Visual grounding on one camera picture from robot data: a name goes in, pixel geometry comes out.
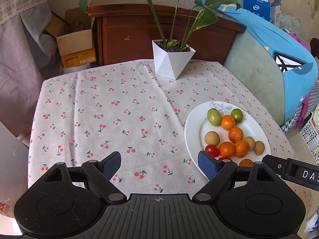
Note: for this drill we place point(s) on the blue and white carton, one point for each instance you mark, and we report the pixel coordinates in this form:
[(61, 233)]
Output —
[(259, 5)]

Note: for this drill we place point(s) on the houndstooth cloth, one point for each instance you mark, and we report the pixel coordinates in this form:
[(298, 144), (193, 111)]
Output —
[(292, 122)]

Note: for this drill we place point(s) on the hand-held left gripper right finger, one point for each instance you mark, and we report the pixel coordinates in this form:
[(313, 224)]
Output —
[(208, 165)]

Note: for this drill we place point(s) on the grey green cushion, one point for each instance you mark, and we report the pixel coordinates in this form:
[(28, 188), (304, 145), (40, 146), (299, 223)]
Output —
[(256, 72)]

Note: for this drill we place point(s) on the magenta cloth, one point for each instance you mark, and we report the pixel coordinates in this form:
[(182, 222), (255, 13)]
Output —
[(302, 110)]

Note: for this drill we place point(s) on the open cardboard box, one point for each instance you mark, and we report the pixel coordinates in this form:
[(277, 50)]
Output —
[(74, 44)]

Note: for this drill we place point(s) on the small orange mandarin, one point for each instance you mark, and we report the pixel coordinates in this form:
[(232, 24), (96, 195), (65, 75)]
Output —
[(246, 162), (228, 122)]

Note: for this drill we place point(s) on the white plastic bag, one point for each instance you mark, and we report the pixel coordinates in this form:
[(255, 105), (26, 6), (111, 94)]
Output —
[(10, 179)]

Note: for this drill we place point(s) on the white perforated basket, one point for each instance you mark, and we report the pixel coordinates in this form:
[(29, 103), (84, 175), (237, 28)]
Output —
[(311, 137)]

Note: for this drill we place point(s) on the large brown round fruit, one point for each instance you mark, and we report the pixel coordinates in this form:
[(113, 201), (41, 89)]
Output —
[(212, 138)]

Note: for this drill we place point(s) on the blue cushion sofa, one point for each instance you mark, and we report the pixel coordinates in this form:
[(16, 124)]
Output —
[(269, 34)]

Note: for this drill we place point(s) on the cherry print tablecloth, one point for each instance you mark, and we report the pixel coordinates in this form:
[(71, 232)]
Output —
[(99, 104)]

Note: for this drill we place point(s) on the large green jujube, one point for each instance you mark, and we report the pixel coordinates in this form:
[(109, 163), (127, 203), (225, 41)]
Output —
[(214, 116)]

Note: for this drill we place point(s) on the dark wooden cabinet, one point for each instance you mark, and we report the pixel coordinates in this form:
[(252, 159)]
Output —
[(139, 34)]

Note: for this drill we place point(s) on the red cherry tomato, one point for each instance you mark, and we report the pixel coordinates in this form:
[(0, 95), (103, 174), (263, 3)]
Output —
[(225, 158), (212, 150)]

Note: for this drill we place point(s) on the white plate with floral print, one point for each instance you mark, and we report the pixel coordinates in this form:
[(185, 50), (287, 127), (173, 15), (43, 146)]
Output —
[(195, 134)]

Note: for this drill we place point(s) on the green plant in white pot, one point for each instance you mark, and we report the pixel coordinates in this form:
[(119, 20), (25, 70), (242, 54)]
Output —
[(170, 59)]

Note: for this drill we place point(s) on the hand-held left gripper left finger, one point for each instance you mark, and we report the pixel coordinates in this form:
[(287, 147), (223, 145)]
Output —
[(112, 165)]

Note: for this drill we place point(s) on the small green jujube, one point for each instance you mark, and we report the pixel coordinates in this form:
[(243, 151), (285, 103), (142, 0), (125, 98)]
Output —
[(236, 115)]

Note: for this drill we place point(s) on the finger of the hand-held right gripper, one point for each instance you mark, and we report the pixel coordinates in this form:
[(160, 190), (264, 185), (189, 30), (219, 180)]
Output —
[(276, 164)]

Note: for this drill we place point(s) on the checked curtain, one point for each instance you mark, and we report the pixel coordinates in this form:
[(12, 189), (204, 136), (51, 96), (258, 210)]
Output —
[(22, 54)]

